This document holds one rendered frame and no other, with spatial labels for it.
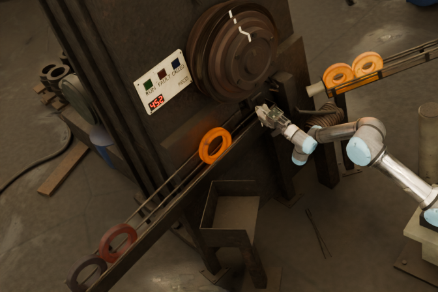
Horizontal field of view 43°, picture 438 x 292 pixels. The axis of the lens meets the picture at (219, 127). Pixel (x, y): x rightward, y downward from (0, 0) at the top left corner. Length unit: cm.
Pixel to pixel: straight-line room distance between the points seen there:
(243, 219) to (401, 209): 103
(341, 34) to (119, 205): 212
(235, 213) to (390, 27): 236
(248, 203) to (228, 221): 13
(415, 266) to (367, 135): 84
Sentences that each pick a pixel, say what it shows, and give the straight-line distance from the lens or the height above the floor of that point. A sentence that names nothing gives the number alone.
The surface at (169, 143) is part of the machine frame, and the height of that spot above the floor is 87.
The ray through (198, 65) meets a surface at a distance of 238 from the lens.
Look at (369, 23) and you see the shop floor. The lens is 448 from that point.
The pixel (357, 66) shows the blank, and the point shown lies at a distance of 287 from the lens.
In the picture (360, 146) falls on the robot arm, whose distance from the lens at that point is 236.
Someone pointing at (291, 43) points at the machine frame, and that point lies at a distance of 290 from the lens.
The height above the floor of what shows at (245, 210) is 60.
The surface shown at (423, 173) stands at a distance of 324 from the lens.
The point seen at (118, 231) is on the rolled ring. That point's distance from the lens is 248.
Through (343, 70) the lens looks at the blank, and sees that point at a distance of 286.
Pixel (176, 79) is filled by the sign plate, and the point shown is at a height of 113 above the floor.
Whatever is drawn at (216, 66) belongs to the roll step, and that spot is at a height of 118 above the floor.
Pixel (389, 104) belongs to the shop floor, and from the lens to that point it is 375.
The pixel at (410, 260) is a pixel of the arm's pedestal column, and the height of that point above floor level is 2.
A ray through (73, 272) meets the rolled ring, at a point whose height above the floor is 74.
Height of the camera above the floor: 255
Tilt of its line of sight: 42 degrees down
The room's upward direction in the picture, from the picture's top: 19 degrees counter-clockwise
